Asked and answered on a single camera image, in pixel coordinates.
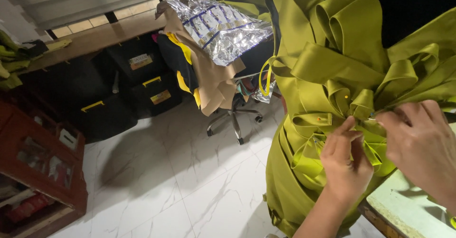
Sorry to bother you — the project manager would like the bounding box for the wooden work table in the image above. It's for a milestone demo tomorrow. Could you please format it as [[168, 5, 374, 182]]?
[[17, 9, 169, 75]]

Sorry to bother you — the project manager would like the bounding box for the olive green satin dress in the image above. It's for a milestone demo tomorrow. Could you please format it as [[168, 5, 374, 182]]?
[[263, 0, 456, 238]]

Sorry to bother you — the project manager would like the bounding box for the red wooden cabinet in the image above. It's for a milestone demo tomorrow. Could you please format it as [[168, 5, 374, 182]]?
[[0, 91, 88, 238]]

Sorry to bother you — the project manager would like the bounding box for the brown pattern paper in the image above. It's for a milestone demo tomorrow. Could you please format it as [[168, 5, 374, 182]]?
[[155, 2, 247, 117]]

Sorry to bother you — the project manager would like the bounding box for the yellow fabric piece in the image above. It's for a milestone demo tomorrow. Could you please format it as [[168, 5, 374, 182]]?
[[165, 33, 202, 109]]

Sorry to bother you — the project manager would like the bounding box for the black fabric piece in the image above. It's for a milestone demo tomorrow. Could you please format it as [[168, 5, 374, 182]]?
[[157, 34, 200, 93]]

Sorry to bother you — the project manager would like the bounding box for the grey window blind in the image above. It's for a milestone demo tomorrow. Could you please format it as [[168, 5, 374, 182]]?
[[6, 0, 165, 31]]

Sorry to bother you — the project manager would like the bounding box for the black storage box, yellow label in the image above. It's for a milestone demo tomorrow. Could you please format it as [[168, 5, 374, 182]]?
[[131, 72, 183, 119]]

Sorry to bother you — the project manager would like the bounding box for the crinkled silver foil sheet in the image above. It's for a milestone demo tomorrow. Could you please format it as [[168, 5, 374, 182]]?
[[165, 0, 274, 67]]

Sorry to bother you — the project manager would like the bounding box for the person's left hand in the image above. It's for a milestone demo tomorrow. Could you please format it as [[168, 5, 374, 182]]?
[[320, 116, 374, 204]]

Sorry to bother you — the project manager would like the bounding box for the small silver foil piece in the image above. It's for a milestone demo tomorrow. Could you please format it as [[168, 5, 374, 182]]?
[[252, 81, 277, 104]]

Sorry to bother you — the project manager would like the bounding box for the black storage box, white label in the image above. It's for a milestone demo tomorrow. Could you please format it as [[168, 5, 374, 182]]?
[[105, 34, 169, 86]]

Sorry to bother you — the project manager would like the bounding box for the office swivel chair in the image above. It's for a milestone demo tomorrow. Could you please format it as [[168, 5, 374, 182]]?
[[206, 77, 265, 145]]

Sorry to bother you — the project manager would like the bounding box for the white-topped table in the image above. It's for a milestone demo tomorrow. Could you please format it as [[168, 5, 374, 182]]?
[[358, 123, 456, 238]]

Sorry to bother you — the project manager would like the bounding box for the person's right hand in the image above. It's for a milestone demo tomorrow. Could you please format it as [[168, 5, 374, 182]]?
[[375, 100, 456, 214]]

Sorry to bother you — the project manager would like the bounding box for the pile of green fabric scraps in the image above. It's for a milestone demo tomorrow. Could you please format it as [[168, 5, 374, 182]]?
[[0, 29, 72, 91]]

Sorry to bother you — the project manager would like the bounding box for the black storage box, plain lid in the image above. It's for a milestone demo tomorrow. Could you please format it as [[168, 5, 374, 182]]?
[[67, 95, 139, 143]]

